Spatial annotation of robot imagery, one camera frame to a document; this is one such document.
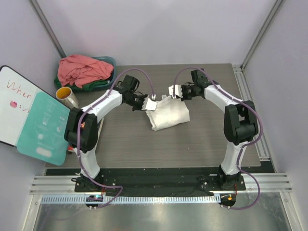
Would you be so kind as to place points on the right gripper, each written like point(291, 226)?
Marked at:
point(184, 97)

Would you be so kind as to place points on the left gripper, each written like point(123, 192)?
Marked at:
point(139, 108)

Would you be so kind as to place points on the white t shirt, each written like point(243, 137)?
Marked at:
point(169, 112)

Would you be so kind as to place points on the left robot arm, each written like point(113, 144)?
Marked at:
point(85, 142)

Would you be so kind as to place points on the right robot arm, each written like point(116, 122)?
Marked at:
point(240, 124)

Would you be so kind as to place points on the teal laundry basket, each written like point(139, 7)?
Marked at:
point(110, 67)

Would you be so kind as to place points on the pink t shirt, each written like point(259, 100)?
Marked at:
point(81, 71)

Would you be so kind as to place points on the yellow inside mug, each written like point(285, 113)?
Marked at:
point(66, 96)

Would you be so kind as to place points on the red book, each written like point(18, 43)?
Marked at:
point(99, 129)

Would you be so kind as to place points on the teal mat sheet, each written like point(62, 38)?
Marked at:
point(42, 136)

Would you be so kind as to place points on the whiteboard with red writing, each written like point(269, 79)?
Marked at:
point(16, 96)

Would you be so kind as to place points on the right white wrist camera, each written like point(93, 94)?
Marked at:
point(175, 91)

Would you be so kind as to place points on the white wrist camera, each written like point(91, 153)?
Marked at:
point(149, 104)
point(175, 91)

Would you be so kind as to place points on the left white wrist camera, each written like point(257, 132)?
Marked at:
point(149, 104)

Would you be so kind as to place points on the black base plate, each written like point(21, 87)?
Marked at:
point(161, 181)

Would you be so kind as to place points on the right corner aluminium post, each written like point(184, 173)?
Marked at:
point(262, 32)

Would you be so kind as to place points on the corner aluminium post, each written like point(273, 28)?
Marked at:
point(262, 32)
point(47, 27)

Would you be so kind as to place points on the white slotted cable duct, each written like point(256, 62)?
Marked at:
point(96, 199)

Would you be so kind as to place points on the left corner aluminium post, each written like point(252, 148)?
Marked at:
point(47, 27)

